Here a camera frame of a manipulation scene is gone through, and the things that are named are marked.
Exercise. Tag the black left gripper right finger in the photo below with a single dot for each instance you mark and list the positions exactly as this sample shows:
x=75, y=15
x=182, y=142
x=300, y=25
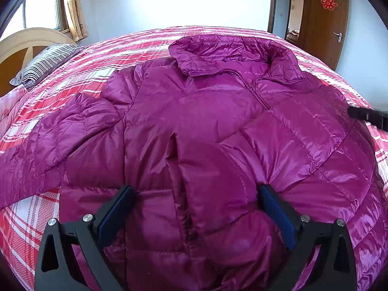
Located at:
x=324, y=247

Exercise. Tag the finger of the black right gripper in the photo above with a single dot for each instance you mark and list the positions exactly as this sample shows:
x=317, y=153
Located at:
x=375, y=117

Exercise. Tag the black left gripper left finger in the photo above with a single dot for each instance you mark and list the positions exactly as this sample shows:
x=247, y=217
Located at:
x=57, y=267

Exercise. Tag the magenta puffer jacket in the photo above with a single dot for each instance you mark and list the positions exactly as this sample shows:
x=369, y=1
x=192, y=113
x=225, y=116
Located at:
x=194, y=134

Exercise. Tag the red white plaid bedsheet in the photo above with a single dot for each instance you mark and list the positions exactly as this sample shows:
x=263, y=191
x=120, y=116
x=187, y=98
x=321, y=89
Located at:
x=22, y=223

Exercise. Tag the red double happiness sticker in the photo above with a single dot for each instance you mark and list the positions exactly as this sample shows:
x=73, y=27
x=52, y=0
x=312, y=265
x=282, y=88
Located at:
x=329, y=4

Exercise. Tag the brown wooden door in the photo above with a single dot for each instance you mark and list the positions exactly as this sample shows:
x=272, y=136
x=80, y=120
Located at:
x=317, y=28

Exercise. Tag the pink floral quilt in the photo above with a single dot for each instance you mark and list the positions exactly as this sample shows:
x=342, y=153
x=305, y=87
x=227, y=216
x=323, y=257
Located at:
x=11, y=103

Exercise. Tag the striped pillow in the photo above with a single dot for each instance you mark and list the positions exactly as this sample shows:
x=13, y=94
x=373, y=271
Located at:
x=44, y=63

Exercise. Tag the beige wooden headboard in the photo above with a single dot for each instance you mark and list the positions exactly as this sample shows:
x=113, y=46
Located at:
x=18, y=49

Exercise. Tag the yellow curtain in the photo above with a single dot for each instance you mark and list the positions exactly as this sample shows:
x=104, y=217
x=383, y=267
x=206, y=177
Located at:
x=75, y=20

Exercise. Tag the window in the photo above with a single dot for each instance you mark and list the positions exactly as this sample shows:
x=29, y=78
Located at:
x=37, y=14

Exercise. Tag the silver door handle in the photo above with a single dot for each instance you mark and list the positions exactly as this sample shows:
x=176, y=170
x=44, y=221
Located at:
x=339, y=36

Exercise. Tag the dark wooden door frame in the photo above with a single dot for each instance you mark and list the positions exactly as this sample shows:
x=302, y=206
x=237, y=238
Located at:
x=285, y=17

